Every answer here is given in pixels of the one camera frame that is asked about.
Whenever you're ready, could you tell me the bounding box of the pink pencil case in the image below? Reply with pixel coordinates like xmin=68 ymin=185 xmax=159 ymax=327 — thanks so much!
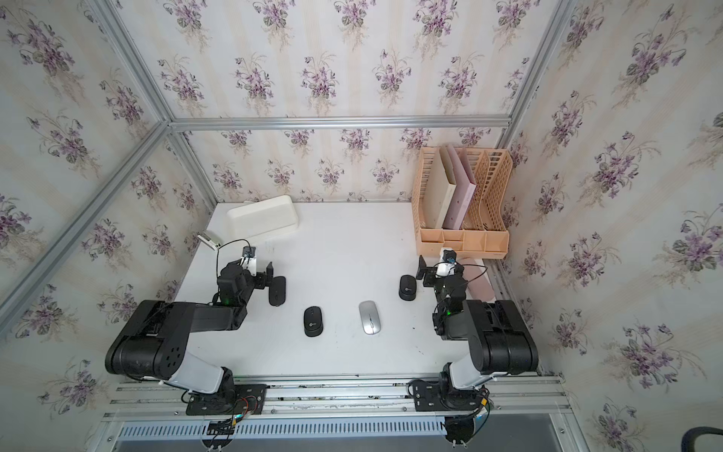
xmin=461 ymin=258 xmax=496 ymax=302

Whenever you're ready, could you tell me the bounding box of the peach plastic file organizer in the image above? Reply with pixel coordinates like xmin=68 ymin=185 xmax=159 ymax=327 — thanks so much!
xmin=412 ymin=147 xmax=512 ymax=259

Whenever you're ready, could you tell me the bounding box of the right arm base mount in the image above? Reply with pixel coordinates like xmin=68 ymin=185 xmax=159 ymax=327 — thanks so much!
xmin=406 ymin=379 xmax=490 ymax=412

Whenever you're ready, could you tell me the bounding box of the camera cable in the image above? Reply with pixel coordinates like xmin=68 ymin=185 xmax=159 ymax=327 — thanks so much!
xmin=454 ymin=261 xmax=490 ymax=284
xmin=214 ymin=238 xmax=252 ymax=281

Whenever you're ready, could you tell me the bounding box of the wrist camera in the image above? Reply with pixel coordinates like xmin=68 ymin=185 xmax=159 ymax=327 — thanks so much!
xmin=434 ymin=248 xmax=458 ymax=278
xmin=239 ymin=245 xmax=257 ymax=276

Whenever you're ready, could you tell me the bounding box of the right camera cable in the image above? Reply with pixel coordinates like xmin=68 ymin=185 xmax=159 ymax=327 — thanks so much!
xmin=454 ymin=261 xmax=490 ymax=284

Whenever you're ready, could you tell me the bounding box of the small silver wall device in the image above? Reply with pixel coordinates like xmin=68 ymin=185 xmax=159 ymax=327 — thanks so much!
xmin=197 ymin=231 xmax=222 ymax=250

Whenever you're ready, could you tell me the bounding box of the pink folder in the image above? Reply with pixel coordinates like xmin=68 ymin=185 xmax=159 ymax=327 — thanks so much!
xmin=442 ymin=145 xmax=476 ymax=230

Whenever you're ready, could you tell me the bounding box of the white plastic storage box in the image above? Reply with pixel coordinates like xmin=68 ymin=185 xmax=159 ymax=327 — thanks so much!
xmin=226 ymin=195 xmax=299 ymax=242

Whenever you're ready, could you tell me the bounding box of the silver mouse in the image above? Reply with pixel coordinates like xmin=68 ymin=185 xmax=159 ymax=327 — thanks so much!
xmin=359 ymin=301 xmax=381 ymax=335

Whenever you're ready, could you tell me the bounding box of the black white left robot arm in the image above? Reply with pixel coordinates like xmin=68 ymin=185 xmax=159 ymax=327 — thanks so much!
xmin=105 ymin=261 xmax=286 ymax=396

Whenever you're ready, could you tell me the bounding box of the beige folder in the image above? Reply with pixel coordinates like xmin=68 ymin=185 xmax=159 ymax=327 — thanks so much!
xmin=422 ymin=147 xmax=457 ymax=229

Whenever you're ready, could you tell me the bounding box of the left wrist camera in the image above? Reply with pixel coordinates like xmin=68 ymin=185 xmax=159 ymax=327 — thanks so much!
xmin=239 ymin=245 xmax=257 ymax=276

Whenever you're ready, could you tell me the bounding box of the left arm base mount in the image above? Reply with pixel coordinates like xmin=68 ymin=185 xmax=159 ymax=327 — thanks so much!
xmin=186 ymin=384 xmax=268 ymax=416

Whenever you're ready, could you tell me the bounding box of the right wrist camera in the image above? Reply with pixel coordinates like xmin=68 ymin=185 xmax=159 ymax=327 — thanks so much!
xmin=434 ymin=248 xmax=458 ymax=278

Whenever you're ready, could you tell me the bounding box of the black Lecoo mouse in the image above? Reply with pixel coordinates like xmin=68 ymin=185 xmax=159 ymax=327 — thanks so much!
xmin=303 ymin=306 xmax=324 ymax=338

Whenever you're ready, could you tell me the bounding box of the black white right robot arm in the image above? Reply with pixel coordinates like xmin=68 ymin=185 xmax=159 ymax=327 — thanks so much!
xmin=415 ymin=249 xmax=538 ymax=396

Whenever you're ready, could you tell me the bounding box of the left camera cable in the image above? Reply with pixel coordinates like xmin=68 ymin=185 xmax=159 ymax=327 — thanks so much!
xmin=214 ymin=238 xmax=252 ymax=281

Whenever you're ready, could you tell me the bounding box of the slim black mouse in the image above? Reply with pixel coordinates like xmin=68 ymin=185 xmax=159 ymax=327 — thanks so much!
xmin=268 ymin=276 xmax=286 ymax=307

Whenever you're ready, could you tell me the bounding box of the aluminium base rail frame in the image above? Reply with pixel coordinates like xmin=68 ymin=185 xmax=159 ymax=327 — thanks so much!
xmin=86 ymin=374 xmax=589 ymax=451

